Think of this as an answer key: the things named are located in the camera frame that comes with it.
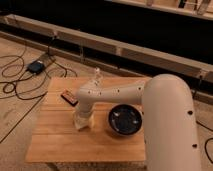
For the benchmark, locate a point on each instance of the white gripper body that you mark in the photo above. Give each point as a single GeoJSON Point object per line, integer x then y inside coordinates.
{"type": "Point", "coordinates": [81, 116]}

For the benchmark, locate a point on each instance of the white sponge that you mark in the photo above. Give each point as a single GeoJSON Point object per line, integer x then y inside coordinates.
{"type": "Point", "coordinates": [84, 124]}

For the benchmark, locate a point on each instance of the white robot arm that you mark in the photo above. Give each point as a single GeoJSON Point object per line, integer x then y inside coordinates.
{"type": "Point", "coordinates": [170, 132]}

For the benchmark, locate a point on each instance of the dark red rectangular box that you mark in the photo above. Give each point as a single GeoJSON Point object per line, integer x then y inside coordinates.
{"type": "Point", "coordinates": [69, 97]}

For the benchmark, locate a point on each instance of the wooden table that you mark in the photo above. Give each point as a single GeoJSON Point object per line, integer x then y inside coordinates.
{"type": "Point", "coordinates": [55, 139]}

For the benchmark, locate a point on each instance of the dark blue bowl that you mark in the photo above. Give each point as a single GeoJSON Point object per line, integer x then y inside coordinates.
{"type": "Point", "coordinates": [125, 119]}

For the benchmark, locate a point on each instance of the blue power adapter box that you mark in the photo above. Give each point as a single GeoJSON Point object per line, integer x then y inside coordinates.
{"type": "Point", "coordinates": [36, 67]}

